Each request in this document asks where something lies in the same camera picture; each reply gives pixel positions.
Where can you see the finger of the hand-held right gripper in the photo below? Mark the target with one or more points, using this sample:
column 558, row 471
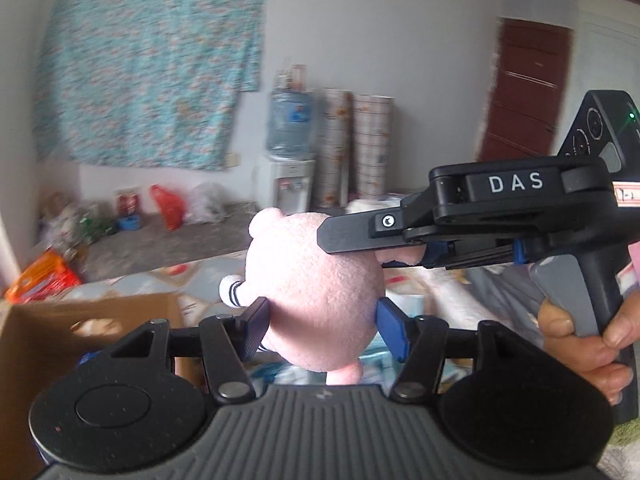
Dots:
column 350, row 232
column 435, row 254

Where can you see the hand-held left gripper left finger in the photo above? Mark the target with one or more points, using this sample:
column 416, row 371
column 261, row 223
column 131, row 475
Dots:
column 257, row 329

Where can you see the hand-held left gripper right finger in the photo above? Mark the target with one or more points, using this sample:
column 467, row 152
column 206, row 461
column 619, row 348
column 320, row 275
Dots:
column 390, row 330

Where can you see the pink plush toy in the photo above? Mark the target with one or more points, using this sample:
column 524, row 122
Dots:
column 320, row 295

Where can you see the brown cardboard box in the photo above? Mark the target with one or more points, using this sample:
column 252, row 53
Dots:
column 50, row 340

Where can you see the person's right hand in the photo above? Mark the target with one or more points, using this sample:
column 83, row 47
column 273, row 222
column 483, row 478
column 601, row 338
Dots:
column 565, row 350

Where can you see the white water dispenser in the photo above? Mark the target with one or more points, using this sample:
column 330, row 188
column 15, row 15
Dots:
column 287, row 185

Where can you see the floral patterned roll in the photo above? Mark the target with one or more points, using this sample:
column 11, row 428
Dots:
column 336, row 150

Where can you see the checked patterned roll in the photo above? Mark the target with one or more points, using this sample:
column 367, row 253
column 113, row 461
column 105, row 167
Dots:
column 372, row 145

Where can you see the dark red door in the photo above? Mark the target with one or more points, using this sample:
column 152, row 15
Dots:
column 525, row 90

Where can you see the clear plastic bag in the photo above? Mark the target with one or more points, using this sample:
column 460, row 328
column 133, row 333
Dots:
column 207, row 205

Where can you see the red plastic bag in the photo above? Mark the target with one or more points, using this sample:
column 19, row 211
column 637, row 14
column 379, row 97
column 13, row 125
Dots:
column 167, row 207

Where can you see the pink bottle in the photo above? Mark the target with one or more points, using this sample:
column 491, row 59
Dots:
column 299, row 77

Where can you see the blue tape roll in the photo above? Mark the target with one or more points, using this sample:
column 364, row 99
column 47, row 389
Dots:
column 129, row 223

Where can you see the glass jar with sticks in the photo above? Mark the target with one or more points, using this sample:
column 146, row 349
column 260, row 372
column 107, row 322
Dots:
column 282, row 77

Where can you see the orange plastic package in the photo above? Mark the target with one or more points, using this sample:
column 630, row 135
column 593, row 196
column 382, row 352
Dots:
column 45, row 277

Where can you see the teal floral wall cloth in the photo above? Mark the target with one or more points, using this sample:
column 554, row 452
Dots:
column 150, row 70

